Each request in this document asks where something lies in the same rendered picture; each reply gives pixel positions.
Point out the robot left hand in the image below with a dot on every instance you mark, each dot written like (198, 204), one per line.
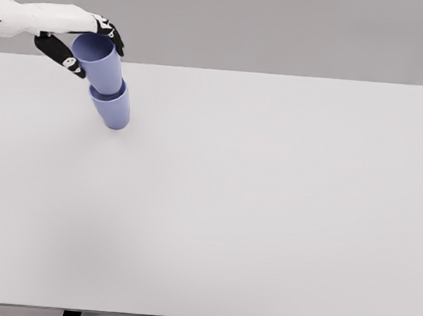
(66, 18)

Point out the blue plastic cup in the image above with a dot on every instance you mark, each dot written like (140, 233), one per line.
(113, 110)
(101, 65)

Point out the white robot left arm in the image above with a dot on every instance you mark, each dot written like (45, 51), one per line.
(10, 16)

